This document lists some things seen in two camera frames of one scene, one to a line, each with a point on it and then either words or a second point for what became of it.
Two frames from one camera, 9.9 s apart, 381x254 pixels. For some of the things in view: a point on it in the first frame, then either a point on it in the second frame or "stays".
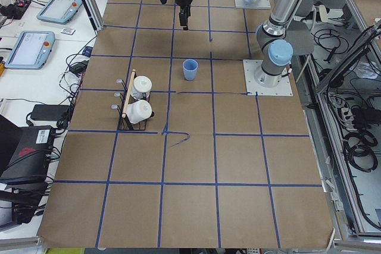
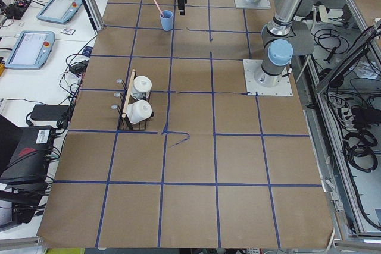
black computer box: [32, 157] stays
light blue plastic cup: [190, 68] -> [167, 20]
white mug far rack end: [141, 84] stays
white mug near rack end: [139, 110] stays
